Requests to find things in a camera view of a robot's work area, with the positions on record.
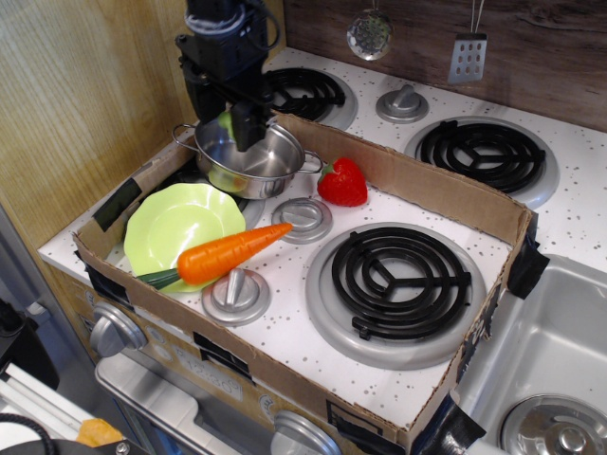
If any hanging metal strainer spoon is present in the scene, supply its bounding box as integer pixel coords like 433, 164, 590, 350
346, 1, 395, 62

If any back right black burner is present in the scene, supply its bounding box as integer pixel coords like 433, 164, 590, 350
404, 117, 560, 209

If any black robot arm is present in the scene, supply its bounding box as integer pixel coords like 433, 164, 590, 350
175, 1, 281, 152

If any black cable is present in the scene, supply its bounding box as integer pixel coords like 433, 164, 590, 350
0, 412, 58, 455

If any front silver stove knob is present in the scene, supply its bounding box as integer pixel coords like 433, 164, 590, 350
202, 268, 271, 327

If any brown cardboard fence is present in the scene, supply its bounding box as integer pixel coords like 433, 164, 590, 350
74, 114, 540, 450

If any black burner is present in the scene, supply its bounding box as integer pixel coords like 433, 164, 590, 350
265, 67, 358, 131
404, 117, 560, 209
305, 223, 487, 371

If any front right black burner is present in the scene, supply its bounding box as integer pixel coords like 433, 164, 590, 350
305, 223, 487, 371

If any hanging metal spatula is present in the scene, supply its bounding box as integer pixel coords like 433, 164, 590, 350
448, 1, 487, 85

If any back silver stove knob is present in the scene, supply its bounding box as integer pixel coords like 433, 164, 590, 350
376, 84, 430, 124

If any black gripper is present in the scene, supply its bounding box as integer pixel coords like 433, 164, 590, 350
175, 27, 270, 152

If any silver oven door handle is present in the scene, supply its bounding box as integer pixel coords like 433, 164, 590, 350
95, 354, 271, 454

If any silver toy sink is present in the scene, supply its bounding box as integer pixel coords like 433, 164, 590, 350
457, 256, 606, 454

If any silver sink drain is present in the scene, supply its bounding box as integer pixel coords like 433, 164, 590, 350
499, 394, 606, 454

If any orange toy carrot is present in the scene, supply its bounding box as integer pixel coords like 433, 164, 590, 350
138, 223, 293, 289

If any middle silver stove knob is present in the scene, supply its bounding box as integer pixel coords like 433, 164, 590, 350
271, 198, 333, 245

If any right oven front knob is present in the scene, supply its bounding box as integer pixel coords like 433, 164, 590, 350
270, 410, 341, 455

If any red toy strawberry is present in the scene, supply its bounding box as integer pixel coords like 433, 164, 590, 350
317, 157, 368, 207

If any oven knob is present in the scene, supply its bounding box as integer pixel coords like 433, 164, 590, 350
89, 302, 147, 358
270, 410, 341, 455

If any silver stove knob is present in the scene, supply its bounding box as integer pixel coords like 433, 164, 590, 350
202, 268, 271, 327
271, 198, 333, 245
376, 84, 430, 124

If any orange object at bottom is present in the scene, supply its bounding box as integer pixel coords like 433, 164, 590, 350
76, 418, 123, 448

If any back left black burner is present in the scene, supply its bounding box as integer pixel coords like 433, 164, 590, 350
265, 67, 358, 131

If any light green toy broccoli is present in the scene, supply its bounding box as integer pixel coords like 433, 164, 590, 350
217, 111, 235, 142

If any small steel pot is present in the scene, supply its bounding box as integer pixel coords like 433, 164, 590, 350
172, 120, 323, 200

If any left oven front knob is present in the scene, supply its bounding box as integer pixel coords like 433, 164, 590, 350
89, 302, 147, 358

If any light green plastic plate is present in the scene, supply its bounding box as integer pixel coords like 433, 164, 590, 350
123, 183, 246, 276

